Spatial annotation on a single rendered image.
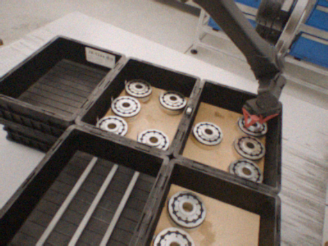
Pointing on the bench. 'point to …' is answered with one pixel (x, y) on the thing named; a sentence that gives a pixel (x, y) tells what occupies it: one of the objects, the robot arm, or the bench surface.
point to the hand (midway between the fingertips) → (254, 123)
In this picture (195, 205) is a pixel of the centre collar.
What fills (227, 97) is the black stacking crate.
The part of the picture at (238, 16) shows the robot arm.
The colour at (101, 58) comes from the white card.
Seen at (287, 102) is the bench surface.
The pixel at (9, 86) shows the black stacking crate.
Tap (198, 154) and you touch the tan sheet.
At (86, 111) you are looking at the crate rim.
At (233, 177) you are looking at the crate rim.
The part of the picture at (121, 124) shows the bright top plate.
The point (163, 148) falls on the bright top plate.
